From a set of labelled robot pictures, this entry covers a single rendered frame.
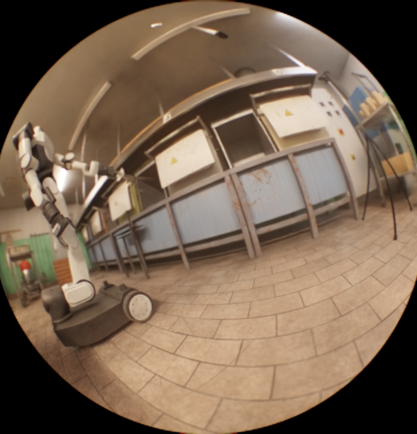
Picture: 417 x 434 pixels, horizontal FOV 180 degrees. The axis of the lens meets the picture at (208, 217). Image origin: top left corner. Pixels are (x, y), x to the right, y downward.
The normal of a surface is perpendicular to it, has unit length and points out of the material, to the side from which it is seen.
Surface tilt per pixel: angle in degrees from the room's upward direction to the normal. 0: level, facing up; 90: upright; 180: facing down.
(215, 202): 90
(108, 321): 90
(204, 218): 90
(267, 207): 90
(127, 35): 180
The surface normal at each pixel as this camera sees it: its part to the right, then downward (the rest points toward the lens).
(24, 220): 0.88, -0.30
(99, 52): 0.31, 0.95
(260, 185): -0.36, 0.08
